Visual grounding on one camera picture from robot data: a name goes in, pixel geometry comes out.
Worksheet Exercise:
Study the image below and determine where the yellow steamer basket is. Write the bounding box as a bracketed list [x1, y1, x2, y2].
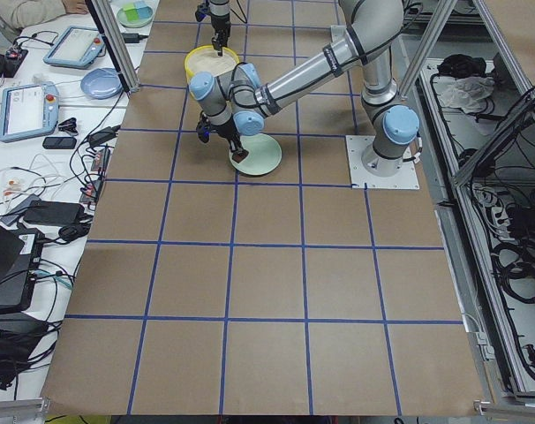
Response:
[184, 45, 240, 82]

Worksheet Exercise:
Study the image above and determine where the green bowl with blocks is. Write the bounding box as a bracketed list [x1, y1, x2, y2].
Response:
[117, 1, 154, 28]

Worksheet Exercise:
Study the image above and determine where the brown bun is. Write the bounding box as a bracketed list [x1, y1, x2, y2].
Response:
[231, 150, 249, 163]

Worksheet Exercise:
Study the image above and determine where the black power adapter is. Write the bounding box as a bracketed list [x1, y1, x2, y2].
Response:
[121, 33, 148, 44]

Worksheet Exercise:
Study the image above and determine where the aluminium frame post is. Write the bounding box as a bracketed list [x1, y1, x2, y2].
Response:
[86, 0, 139, 95]

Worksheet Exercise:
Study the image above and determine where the upper teach pendant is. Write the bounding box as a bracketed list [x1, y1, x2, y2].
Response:
[43, 26, 104, 69]

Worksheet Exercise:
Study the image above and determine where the mint green plate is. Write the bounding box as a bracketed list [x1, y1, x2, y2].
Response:
[229, 133, 282, 176]

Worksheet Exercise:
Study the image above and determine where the black laptop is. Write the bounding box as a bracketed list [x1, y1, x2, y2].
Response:
[0, 225, 44, 314]

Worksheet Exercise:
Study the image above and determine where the lower teach pendant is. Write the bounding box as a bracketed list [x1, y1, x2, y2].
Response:
[0, 82, 59, 143]

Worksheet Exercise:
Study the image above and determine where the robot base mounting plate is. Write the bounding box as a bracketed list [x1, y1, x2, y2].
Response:
[345, 135, 420, 190]

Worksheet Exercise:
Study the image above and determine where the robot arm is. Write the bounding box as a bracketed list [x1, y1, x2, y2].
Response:
[189, 1, 419, 177]
[194, 0, 231, 57]

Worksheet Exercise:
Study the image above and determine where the black phone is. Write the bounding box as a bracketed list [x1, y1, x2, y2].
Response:
[42, 136, 77, 150]

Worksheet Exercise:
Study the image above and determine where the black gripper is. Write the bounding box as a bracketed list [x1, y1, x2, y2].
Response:
[211, 15, 230, 56]
[216, 119, 246, 155]

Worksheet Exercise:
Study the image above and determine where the teach pendant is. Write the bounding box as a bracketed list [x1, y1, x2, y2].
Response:
[0, 82, 59, 143]
[43, 26, 104, 69]

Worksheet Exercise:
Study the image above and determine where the blue plate on desk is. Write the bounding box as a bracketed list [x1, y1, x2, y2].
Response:
[80, 68, 123, 100]

